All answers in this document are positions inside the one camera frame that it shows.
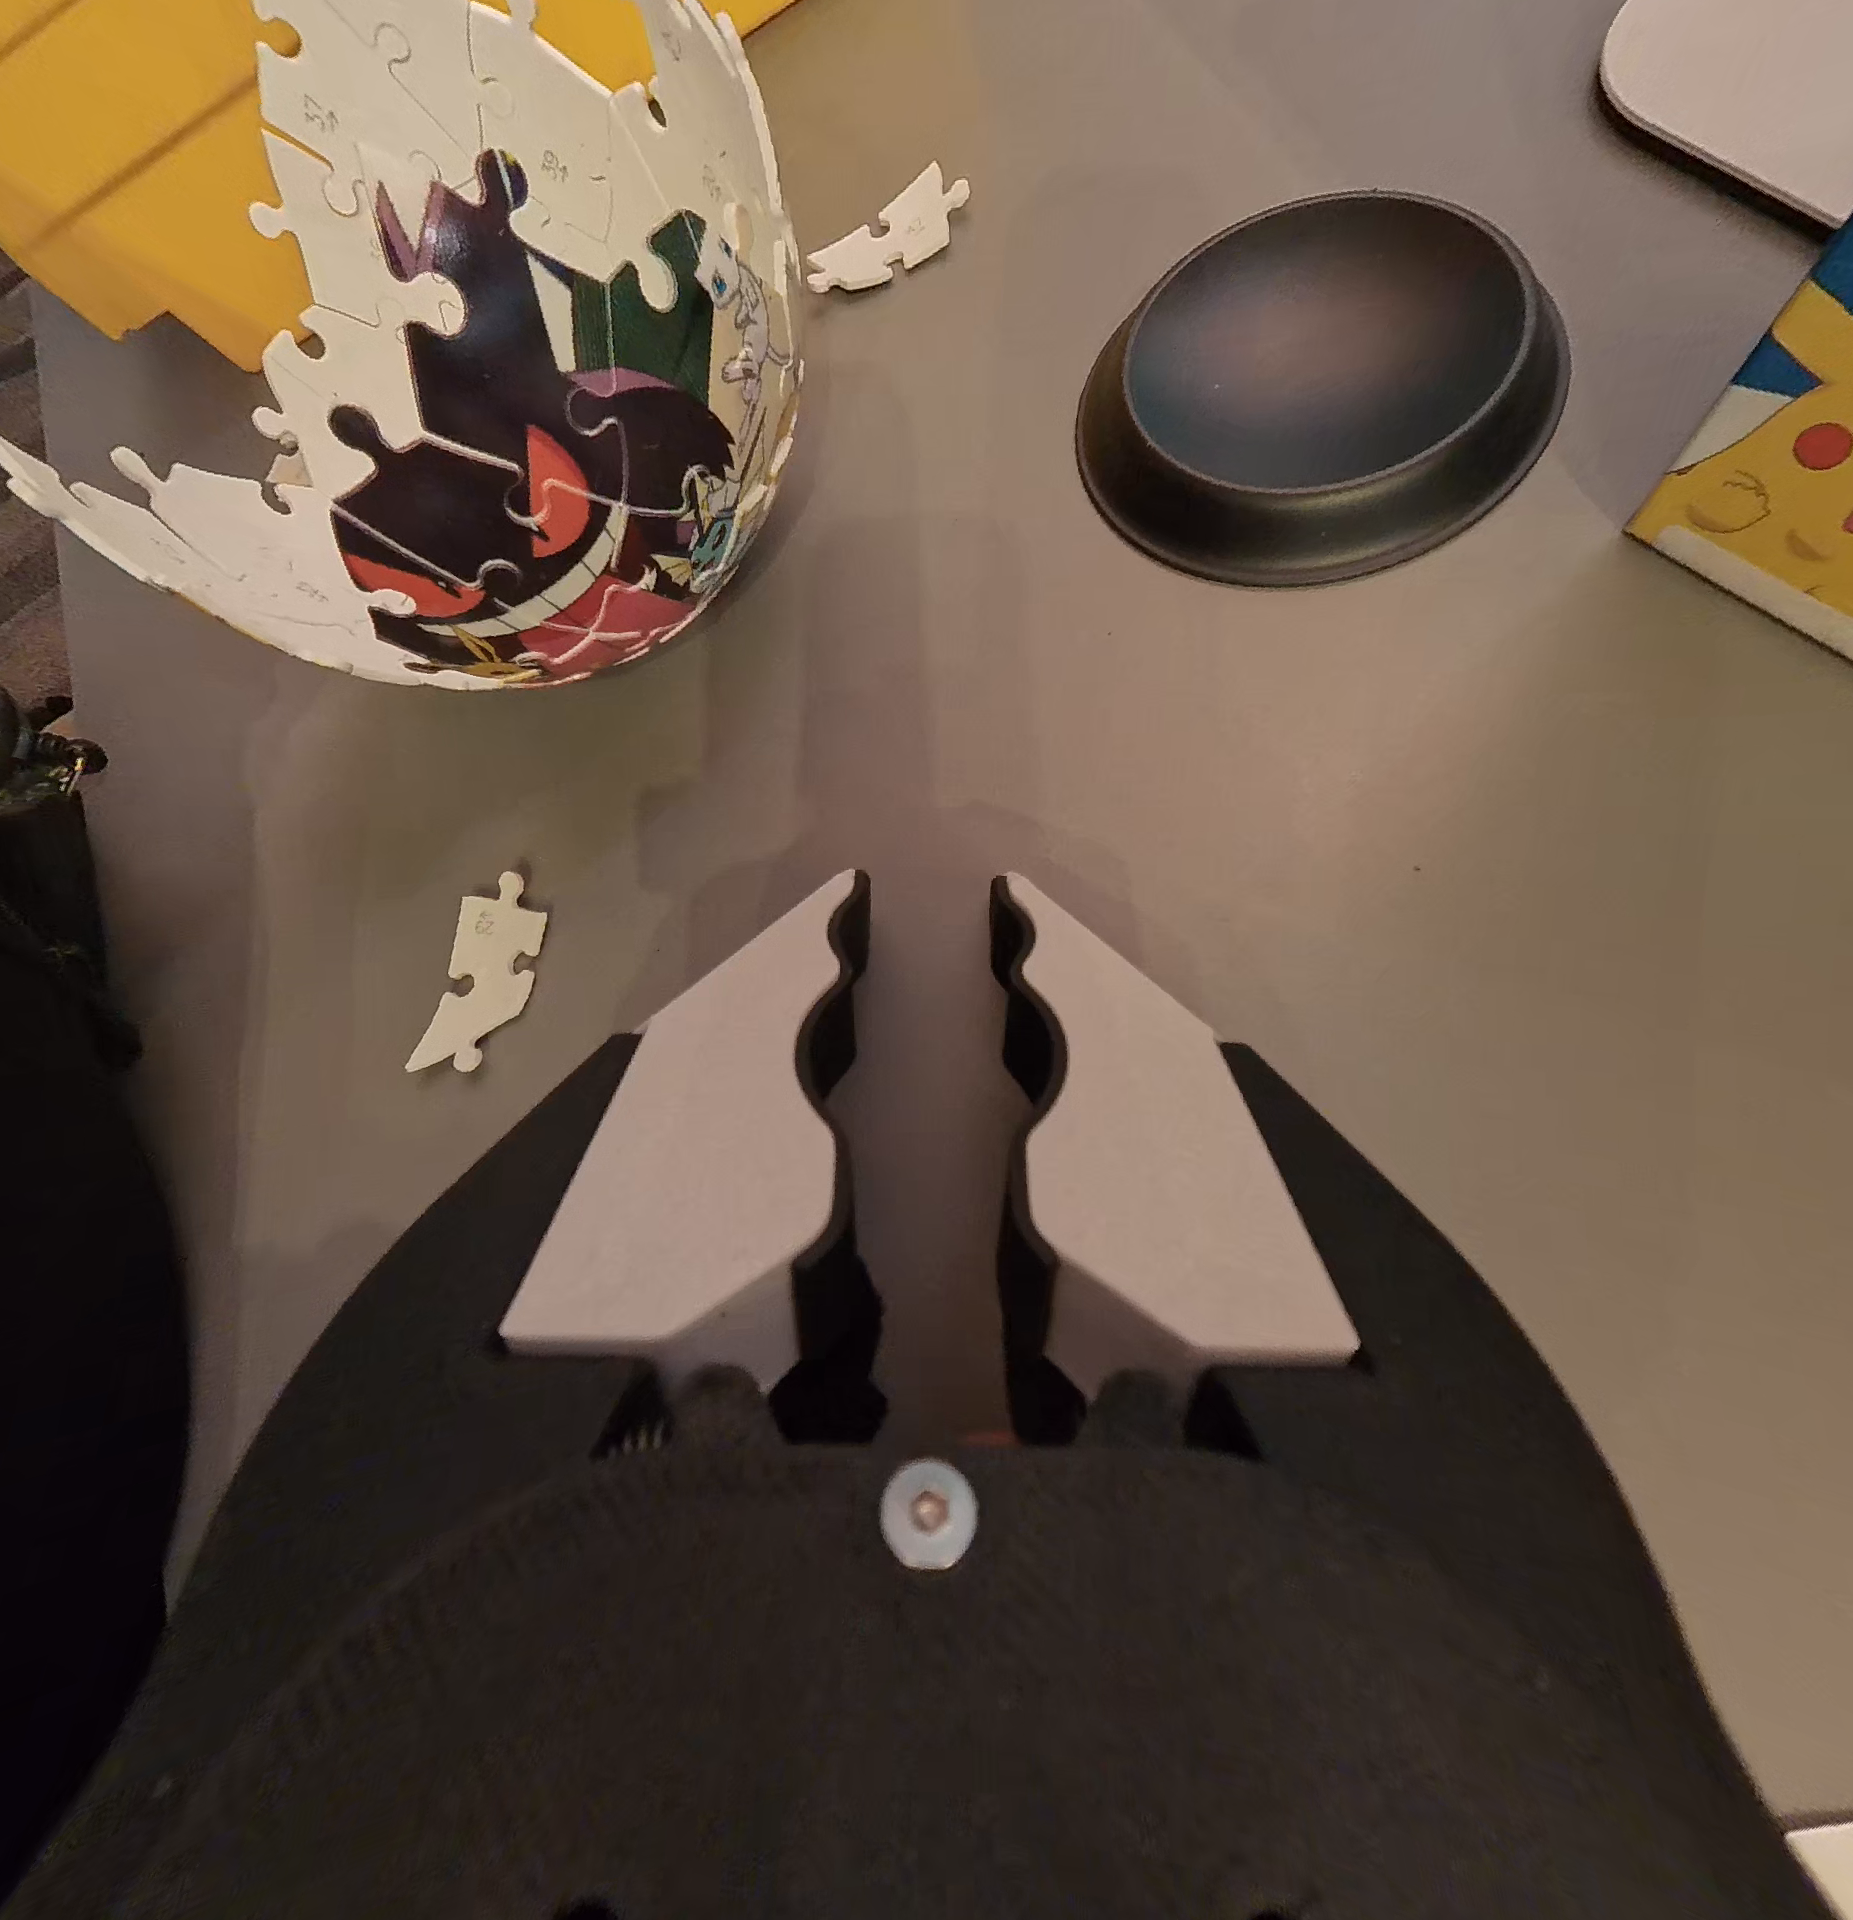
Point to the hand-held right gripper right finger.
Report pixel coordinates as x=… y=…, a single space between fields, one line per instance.
x=1165 y=1186

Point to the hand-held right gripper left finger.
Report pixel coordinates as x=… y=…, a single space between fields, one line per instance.
x=703 y=1171

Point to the white double puzzle piece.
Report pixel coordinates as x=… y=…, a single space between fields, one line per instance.
x=484 y=960
x=889 y=232

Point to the partly built puzzle ball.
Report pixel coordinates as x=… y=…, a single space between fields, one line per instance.
x=565 y=451

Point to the black round ball stand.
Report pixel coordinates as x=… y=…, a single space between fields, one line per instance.
x=1315 y=376

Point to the blue puzzle box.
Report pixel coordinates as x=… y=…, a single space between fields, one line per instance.
x=1796 y=480

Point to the person's black clothing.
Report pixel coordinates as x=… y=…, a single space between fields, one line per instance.
x=40 y=1276

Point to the round badge reel with clip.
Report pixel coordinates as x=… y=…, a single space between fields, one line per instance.
x=3 y=736

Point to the large yellow plastic bin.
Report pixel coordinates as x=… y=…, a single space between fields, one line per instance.
x=103 y=135

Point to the white flat stand base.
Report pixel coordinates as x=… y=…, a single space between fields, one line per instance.
x=1751 y=90

